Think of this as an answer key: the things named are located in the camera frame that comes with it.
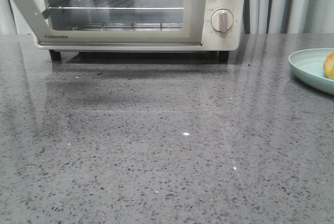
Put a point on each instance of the glass oven door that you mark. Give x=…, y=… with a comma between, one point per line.
x=191, y=33

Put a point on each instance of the golden croissant bread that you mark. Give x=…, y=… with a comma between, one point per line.
x=329, y=66

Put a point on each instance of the lower oven control knob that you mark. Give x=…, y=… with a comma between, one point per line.
x=222, y=20

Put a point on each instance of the metal wire oven rack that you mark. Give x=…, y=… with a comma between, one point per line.
x=112, y=15

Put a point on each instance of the white Toshiba toaster oven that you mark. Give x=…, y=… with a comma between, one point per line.
x=212, y=41

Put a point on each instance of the light green plate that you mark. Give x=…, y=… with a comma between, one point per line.
x=307, y=65

